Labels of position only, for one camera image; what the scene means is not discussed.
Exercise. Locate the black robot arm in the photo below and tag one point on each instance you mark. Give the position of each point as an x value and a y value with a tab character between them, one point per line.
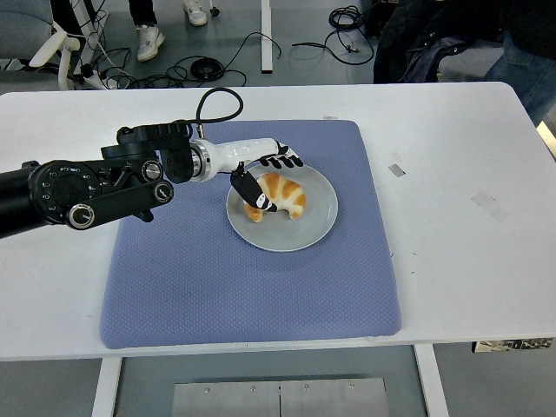
56	191

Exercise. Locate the golden croissant bread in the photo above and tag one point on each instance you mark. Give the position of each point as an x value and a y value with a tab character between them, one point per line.
286	191

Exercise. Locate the grey round plate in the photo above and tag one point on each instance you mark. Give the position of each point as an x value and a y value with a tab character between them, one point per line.
282	236

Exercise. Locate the black and white patterned board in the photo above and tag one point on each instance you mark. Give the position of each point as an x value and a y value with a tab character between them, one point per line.
512	345

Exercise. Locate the small grey tape strip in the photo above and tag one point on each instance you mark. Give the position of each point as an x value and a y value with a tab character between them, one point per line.
396	170

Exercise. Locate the white table leg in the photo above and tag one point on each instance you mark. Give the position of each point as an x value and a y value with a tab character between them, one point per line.
432	382
104	391

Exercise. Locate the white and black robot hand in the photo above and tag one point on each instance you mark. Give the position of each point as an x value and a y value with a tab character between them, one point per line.
239	150

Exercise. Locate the grey upholstered seat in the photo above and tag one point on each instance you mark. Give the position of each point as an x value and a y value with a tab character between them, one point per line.
21	26

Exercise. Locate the large clear tape strip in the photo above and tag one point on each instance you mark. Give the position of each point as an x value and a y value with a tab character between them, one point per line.
488	205

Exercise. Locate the tiny grey tape tab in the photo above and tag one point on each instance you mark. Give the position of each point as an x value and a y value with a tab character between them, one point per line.
331	117

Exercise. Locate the grey metal plate with screws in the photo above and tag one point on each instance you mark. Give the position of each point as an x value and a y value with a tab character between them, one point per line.
278	399

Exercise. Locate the person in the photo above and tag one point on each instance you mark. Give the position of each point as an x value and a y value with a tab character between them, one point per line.
530	69
150	41

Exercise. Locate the light grey chair seat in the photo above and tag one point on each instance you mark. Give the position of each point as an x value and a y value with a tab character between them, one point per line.
469	63

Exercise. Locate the blue quilted mat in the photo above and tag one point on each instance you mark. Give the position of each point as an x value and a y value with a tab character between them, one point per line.
174	282

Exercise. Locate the white chair frame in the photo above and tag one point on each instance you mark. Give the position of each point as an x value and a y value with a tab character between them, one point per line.
54	45

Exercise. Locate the white upright post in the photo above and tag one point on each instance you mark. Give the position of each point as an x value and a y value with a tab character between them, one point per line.
266	35

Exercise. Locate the dark jacket on chair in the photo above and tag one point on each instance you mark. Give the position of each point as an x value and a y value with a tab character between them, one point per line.
391	65

